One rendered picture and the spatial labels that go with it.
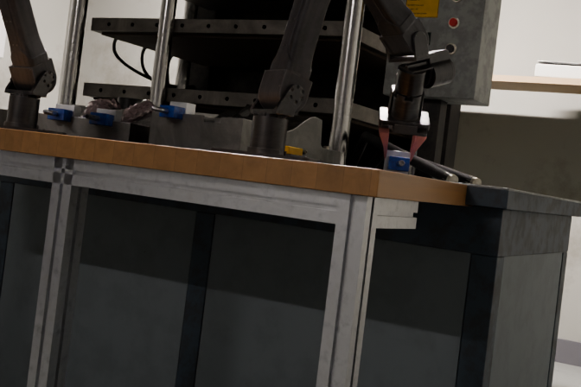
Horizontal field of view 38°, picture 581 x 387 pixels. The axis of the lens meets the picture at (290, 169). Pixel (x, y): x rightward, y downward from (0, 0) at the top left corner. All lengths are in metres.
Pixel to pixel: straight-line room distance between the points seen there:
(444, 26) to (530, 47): 2.11
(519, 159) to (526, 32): 0.69
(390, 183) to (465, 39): 1.45
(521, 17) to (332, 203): 3.63
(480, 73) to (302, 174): 1.46
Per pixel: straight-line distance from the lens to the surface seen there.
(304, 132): 2.12
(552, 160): 4.62
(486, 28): 2.64
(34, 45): 1.84
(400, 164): 1.70
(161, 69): 3.03
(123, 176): 1.43
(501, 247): 1.62
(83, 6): 3.32
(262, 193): 1.28
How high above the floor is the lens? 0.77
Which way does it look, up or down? 1 degrees up
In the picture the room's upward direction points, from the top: 7 degrees clockwise
